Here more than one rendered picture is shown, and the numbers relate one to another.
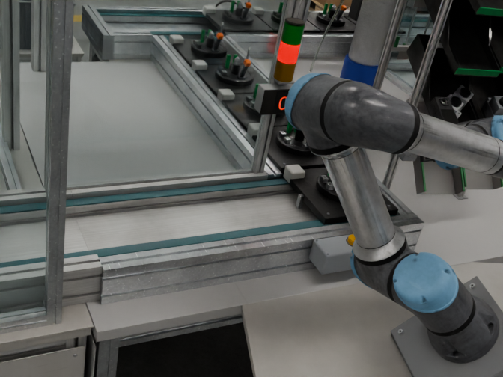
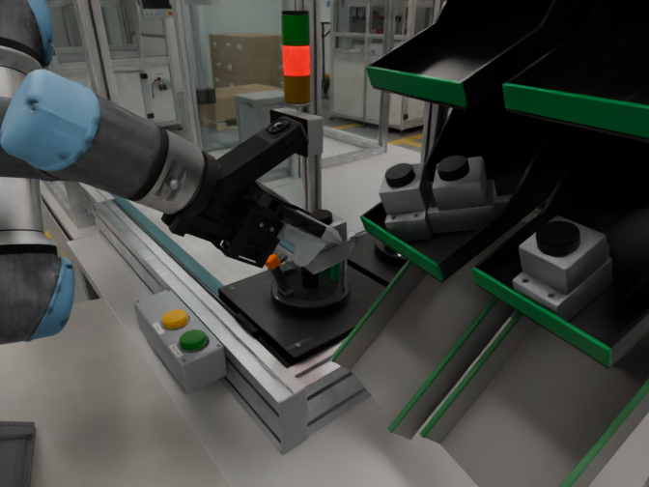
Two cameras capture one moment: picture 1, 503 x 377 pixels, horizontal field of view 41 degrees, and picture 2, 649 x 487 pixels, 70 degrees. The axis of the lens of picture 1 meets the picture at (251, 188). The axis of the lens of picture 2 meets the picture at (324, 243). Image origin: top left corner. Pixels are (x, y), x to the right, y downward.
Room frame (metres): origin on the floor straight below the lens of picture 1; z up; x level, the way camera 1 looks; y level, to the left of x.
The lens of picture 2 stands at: (1.59, -0.93, 1.42)
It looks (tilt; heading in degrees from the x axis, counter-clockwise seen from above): 27 degrees down; 83
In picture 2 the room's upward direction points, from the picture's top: straight up
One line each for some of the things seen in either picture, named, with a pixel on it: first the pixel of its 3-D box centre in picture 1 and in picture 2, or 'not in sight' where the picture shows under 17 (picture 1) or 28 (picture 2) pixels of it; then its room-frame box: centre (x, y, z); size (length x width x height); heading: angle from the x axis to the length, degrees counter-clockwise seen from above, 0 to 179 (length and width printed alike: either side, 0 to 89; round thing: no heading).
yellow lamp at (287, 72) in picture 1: (284, 69); (296, 88); (1.66, -0.02, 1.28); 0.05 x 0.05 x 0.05
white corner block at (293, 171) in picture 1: (293, 173); not in sight; (1.69, -0.11, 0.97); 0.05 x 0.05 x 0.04; 31
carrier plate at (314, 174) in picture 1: (339, 192); (310, 298); (1.66, -0.25, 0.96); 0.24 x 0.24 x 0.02; 31
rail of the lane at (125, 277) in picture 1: (275, 251); (170, 284); (1.38, -0.09, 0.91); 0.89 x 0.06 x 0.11; 121
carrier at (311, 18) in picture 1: (332, 12); not in sight; (3.20, -0.20, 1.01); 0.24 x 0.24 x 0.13; 31
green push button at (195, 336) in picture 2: not in sight; (193, 342); (1.46, -0.34, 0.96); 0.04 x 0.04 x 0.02
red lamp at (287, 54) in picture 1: (288, 51); (296, 60); (1.66, -0.02, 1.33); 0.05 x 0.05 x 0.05
